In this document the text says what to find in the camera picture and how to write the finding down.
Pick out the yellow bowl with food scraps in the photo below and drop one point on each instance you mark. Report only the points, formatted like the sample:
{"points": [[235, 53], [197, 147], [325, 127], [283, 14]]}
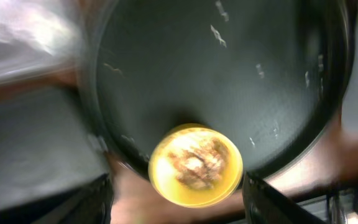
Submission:
{"points": [[194, 166]]}

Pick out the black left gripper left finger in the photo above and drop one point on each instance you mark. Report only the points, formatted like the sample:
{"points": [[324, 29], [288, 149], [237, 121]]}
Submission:
{"points": [[90, 203]]}

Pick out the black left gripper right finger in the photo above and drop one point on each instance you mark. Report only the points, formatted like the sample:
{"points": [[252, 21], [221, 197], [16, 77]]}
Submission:
{"points": [[263, 204]]}

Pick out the clear plastic storage bin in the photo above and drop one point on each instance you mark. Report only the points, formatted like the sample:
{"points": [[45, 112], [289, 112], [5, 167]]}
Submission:
{"points": [[38, 37]]}

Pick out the round black tray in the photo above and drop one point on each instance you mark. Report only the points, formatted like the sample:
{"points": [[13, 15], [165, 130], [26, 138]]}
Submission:
{"points": [[155, 65]]}

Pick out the black rectangular tray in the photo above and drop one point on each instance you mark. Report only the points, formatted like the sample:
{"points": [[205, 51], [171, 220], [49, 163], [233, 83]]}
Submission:
{"points": [[46, 147]]}

